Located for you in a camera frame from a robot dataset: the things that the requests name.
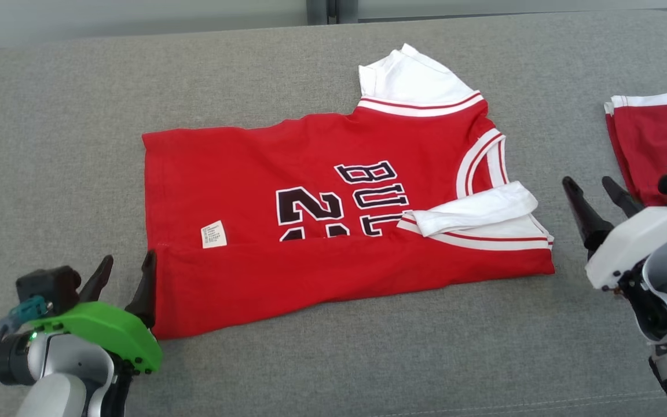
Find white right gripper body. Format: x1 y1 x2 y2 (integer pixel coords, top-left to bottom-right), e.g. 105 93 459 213
585 206 667 290

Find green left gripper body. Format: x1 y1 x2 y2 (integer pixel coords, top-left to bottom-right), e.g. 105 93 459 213
30 301 163 374

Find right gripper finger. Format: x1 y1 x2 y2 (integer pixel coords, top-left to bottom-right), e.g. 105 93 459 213
602 177 644 218
562 177 615 259

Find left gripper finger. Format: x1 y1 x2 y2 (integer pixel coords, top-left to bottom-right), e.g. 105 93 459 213
79 255 114 303
125 249 157 329

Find red shorts white band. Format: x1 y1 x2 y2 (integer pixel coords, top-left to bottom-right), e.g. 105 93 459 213
604 87 667 207

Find red basketball jersey white sleeves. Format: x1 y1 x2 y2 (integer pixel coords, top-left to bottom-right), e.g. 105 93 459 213
141 43 555 339

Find grey partition post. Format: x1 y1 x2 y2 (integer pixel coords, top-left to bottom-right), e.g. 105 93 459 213
306 0 360 25

